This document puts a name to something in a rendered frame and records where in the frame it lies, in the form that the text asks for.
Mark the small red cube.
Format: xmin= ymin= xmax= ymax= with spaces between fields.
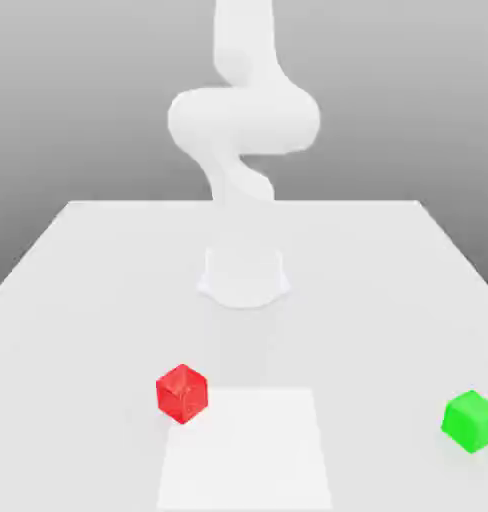
xmin=155 ymin=363 xmax=210 ymax=425

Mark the small green cube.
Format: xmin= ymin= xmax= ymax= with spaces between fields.
xmin=440 ymin=389 xmax=488 ymax=455

